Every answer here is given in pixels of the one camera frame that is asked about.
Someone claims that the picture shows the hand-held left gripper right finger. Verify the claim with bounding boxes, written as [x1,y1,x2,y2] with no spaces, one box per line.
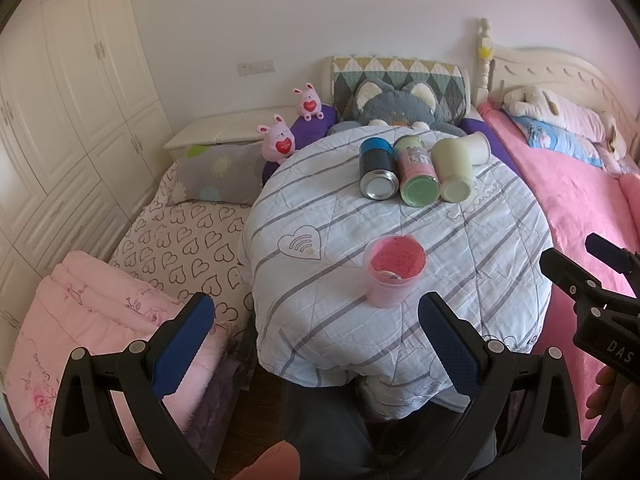
[418,291,584,480]

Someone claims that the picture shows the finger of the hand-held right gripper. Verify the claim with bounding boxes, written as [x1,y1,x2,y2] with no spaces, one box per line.
[540,247,636,322]
[584,232,640,286]

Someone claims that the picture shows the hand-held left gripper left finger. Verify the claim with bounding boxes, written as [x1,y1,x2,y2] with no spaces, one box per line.
[47,291,217,480]

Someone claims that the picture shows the pink plastic cup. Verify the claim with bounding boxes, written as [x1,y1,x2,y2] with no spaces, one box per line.
[363,237,427,309]

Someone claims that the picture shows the white plastic cup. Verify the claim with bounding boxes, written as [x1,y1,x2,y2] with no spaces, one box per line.
[462,131,492,166]

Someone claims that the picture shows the cream plastic cup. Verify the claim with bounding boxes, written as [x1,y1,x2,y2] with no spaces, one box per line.
[431,138,475,203]

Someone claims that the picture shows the person's right hand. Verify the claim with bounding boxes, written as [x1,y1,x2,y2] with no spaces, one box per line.
[586,364,626,423]

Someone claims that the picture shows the person's left hand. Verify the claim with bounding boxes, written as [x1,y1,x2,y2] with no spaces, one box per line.
[234,441,302,480]

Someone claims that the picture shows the pink bed blanket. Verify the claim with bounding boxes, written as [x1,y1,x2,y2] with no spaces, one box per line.
[475,102,640,441]

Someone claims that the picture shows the folded pink quilt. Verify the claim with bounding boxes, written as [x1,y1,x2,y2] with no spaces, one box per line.
[2,250,233,466]

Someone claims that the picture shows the heart print bed sheet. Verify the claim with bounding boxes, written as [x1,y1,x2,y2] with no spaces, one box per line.
[107,160,258,326]

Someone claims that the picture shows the blue cartoon print pillow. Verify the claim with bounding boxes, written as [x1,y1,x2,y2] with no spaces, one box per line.
[507,114,608,168]

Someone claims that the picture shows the striped white tablecloth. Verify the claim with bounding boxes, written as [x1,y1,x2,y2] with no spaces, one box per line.
[241,127,555,413]

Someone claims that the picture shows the purple cushion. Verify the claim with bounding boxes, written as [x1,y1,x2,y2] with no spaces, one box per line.
[260,102,341,177]
[460,117,522,172]

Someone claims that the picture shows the person's grey trouser legs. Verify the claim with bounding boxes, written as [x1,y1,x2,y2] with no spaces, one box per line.
[280,377,501,480]

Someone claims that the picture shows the white and pink plush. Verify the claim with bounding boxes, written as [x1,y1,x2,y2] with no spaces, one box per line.
[502,85,628,161]

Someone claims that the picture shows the grey flower print pillow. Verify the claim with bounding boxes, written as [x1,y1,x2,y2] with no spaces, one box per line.
[167,142,268,206]

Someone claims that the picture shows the cream bed headboard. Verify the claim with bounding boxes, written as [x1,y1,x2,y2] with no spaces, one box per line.
[472,17,640,128]

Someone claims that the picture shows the blue metal can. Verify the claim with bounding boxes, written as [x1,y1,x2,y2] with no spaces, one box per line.
[359,136,399,201]

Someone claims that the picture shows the white nightstand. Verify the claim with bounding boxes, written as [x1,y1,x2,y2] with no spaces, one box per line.
[164,106,303,161]

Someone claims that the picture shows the large pink bunny plush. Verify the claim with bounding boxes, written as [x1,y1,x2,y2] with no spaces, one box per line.
[256,114,296,163]

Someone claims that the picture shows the grey cat plush cushion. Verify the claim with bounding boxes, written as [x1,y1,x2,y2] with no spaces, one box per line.
[327,78,468,138]

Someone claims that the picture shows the white wardrobe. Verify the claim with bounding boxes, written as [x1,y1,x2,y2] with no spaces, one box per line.
[0,0,173,321]

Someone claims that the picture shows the diamond patterned quilted cushion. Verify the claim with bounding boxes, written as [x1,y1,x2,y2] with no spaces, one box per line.
[330,56,472,123]

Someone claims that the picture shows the small pink bunny plush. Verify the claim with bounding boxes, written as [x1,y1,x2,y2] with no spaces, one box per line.
[292,82,326,122]

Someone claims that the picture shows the wall switch panel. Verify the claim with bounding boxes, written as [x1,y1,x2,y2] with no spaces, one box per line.
[237,60,277,77]

